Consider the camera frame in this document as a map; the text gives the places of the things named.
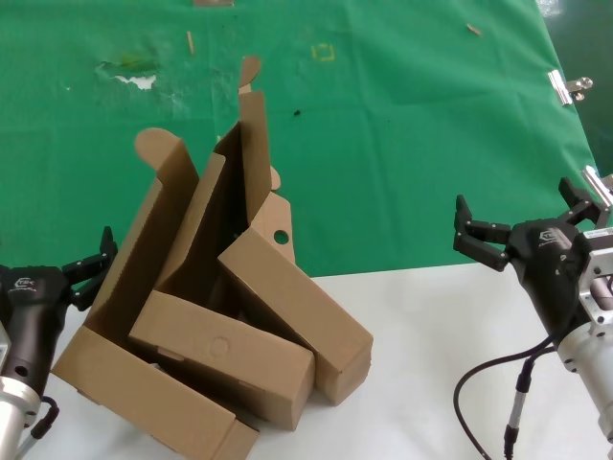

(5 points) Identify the large open cardboard box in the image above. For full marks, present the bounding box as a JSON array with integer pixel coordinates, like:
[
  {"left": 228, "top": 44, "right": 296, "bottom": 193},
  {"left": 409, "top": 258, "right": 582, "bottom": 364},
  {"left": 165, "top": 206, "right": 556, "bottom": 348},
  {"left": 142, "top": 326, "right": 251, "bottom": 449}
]
[{"left": 51, "top": 126, "right": 262, "bottom": 460}]

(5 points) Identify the open cardboard box round dent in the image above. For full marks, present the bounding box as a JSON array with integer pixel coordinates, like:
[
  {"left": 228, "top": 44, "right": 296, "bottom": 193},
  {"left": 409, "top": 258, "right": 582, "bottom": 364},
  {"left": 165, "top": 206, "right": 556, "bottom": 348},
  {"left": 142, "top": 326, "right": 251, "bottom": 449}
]
[{"left": 127, "top": 152, "right": 316, "bottom": 431}]

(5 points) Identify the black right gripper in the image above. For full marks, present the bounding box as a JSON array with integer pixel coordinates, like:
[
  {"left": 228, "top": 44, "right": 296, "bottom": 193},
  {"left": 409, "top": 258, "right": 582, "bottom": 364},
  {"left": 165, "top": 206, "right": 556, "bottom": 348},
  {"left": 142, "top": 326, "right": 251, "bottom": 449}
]
[{"left": 451, "top": 175, "right": 613, "bottom": 337}]

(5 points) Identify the green table cloth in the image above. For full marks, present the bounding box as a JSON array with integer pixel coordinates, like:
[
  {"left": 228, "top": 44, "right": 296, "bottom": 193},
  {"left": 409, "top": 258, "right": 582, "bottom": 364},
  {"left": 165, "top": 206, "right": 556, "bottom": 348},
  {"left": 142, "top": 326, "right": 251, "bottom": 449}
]
[{"left": 0, "top": 0, "right": 602, "bottom": 280}]

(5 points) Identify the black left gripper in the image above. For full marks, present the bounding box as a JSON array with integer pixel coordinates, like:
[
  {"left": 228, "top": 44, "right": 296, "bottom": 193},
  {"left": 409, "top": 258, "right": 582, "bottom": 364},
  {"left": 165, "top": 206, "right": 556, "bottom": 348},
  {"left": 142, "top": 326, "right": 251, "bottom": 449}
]
[{"left": 0, "top": 226, "right": 119, "bottom": 392}]

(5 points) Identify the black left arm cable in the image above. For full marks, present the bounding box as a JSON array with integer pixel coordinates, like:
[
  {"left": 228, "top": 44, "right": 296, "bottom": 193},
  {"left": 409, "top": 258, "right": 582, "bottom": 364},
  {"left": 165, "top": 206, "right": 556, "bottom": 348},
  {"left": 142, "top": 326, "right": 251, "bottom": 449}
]
[{"left": 28, "top": 395, "right": 61, "bottom": 460}]

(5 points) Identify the black cable silver plug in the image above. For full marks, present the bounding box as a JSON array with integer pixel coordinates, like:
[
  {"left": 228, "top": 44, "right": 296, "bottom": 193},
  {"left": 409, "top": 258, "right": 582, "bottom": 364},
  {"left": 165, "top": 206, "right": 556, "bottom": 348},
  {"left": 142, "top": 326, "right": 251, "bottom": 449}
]
[{"left": 502, "top": 342, "right": 561, "bottom": 460}]

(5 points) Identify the cardboard box holed flap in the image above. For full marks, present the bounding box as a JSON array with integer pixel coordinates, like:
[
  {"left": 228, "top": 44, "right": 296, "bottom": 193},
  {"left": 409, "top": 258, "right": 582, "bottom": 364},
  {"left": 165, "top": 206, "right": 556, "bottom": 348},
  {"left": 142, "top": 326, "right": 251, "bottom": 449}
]
[{"left": 210, "top": 56, "right": 375, "bottom": 407}]

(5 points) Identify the plain black cable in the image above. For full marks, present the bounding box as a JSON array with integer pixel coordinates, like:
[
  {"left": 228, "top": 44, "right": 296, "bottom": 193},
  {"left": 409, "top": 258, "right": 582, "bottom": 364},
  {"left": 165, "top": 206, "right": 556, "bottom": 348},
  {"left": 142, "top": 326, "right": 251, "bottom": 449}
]
[{"left": 453, "top": 334, "right": 559, "bottom": 460}]

